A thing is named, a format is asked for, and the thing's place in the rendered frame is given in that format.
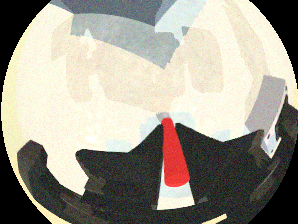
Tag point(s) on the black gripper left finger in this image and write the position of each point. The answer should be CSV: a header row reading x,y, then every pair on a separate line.
x,y
141,165

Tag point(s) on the red peg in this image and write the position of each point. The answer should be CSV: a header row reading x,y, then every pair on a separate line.
x,y
175,171

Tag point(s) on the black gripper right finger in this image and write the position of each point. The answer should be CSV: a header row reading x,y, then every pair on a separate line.
x,y
207,158

